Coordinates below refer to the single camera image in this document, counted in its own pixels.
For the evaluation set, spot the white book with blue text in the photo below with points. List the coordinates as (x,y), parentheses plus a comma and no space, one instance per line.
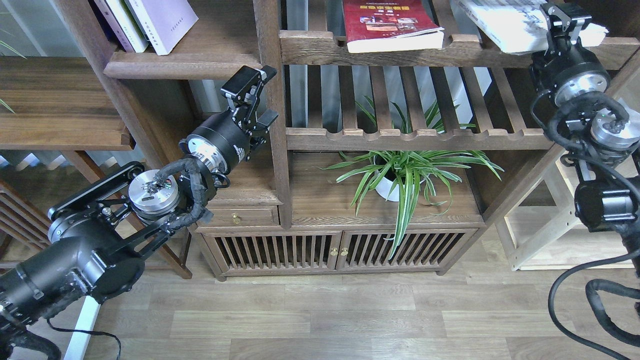
(515,26)

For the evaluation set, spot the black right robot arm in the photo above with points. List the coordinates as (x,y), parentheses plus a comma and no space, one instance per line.
(598,134)

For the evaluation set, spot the dark wooden bookshelf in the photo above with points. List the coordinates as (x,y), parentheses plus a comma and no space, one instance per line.
(465,96)

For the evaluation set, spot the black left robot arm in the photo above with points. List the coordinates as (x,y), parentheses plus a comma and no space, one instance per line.
(102,236)

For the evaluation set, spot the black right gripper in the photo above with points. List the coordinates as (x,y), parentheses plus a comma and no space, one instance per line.
(566,69)

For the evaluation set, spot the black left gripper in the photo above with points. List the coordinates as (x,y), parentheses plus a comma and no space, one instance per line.
(225,139)

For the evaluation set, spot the light wooden rack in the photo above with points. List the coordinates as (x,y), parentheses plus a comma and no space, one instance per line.
(542,232)

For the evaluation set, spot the red book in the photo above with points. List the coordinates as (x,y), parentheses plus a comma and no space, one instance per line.
(374,26)

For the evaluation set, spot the pale purple book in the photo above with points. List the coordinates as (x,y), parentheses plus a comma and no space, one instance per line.
(165,21)

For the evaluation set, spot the white spine book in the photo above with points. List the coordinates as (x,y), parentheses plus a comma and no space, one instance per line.
(131,37)

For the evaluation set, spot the white plant pot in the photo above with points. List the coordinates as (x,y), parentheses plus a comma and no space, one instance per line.
(387,190)

